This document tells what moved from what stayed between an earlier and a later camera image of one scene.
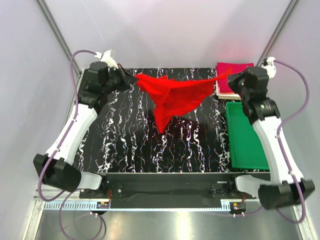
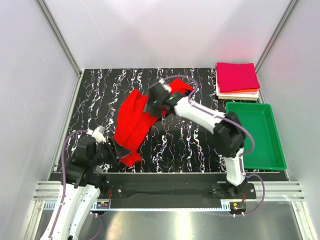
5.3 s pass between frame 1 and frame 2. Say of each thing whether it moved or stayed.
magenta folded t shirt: stayed
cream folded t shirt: stayed
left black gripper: moved
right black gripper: moved
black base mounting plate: stayed
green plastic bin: stayed
